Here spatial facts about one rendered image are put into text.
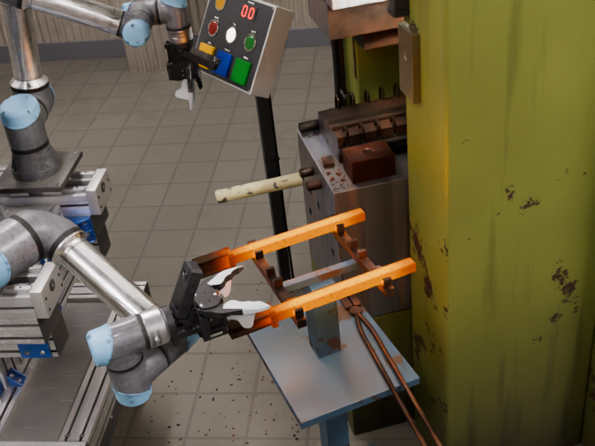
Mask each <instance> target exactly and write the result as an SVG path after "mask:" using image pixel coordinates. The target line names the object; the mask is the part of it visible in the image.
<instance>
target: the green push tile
mask: <svg viewBox="0 0 595 446"><path fill-rule="evenodd" d="M251 66H252V63H250V62H248V61H246V60H243V59H241V58H236V61H235V65H234V68H233V72H232V74H231V77H230V80H231V81H233V82H236V83H238V84H240V85H242V86H244V87H245V86H246V83H247V80H248V77H249V74H250V70H251Z"/></svg>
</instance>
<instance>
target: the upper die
mask: <svg viewBox="0 0 595 446"><path fill-rule="evenodd" d="M307 2H308V11H309V16H310V17H311V18H312V19H313V21H314V22H315V23H316V24H317V26H318V27H319V28H320V29H321V31H322V32H323V33H324V34H325V35H326V36H327V37H328V39H329V40H330V41H332V40H336V39H341V38H345V37H350V36H355V35H363V34H368V33H373V32H378V31H383V30H387V29H392V28H396V27H398V23H399V22H402V21H404V16H402V17H397V18H394V17H393V16H392V15H391V14H389V13H388V7H389V0H385V1H381V2H375V3H371V4H362V5H357V6H353V7H347V8H343V9H337V10H332V9H331V8H330V6H329V5H328V4H327V3H326V0H307Z"/></svg>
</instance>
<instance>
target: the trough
mask: <svg viewBox="0 0 595 446"><path fill-rule="evenodd" d="M405 111H406V105H402V106H398V107H393V108H389V109H385V110H380V111H372V112H369V113H364V114H360V115H355V116H351V117H347V118H342V119H334V120H330V121H328V127H329V128H330V130H331V127H332V126H336V125H342V124H346V123H351V122H354V121H359V120H363V119H371V118H375V117H380V116H384V115H389V114H392V113H397V112H405Z"/></svg>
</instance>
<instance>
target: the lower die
mask: <svg viewBox="0 0 595 446"><path fill-rule="evenodd" d="M402 105H406V95H405V94H402V95H400V96H390V97H385V100H383V99H382V98H381V99H376V100H372V101H370V103H368V102H364V103H359V104H356V105H355V106H353V104H351V105H346V106H342V107H341V109H338V108H334V109H329V110H325V111H318V119H319V129H320V133H321V135H322V136H323V138H324V140H325V141H326V143H327V144H328V146H329V147H330V149H331V150H332V152H333V153H334V155H335V157H336V159H337V160H338V162H339V163H343V159H342V158H340V155H339V148H342V147H344V146H346V133H345V132H343V126H346V127H347V129H348V132H349V142H350V144H351V145H353V144H357V143H362V130H361V128H359V123H362V124H363V126H364V128H365V138H366V141H367V142H369V141H373V140H378V139H377V136H378V126H377V125H376V126H375V125H374V122H375V119H378V120H379V122H380V126H381V136H382V138H386V137H391V136H393V133H394V124H393V121H392V122H390V116H393V117H394V118H395V120H396V123H397V133H398V135H402V134H406V133H407V124H406V111H402V112H397V113H392V114H389V115H384V116H380V117H375V118H371V119H363V120H359V121H354V122H351V123H346V124H342V125H337V126H332V127H331V130H330V128H329V127H328V121H330V120H334V119H342V118H347V117H351V116H355V115H360V114H364V113H369V112H376V111H380V110H385V109H389V108H393V107H398V106H402ZM327 140H328V141H327ZM391 149H392V151H396V150H403V149H407V144H406V145H401V146H398V147H393V148H391Z"/></svg>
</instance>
